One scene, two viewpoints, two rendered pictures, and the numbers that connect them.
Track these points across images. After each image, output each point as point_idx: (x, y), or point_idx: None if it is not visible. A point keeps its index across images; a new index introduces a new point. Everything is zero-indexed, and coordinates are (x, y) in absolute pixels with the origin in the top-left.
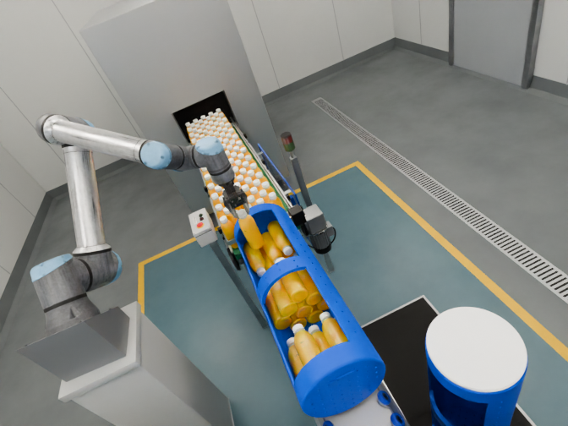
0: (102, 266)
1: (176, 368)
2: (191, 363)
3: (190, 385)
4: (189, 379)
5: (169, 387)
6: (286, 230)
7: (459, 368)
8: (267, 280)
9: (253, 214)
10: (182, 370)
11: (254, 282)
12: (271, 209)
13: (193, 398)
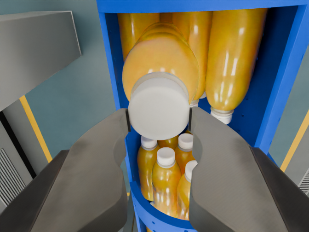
0: None
1: (1, 64)
2: (20, 21)
3: (28, 60)
4: (24, 52)
5: (2, 107)
6: (264, 145)
7: None
8: (155, 228)
9: (211, 8)
10: (12, 53)
11: (129, 165)
12: (308, 1)
13: (34, 73)
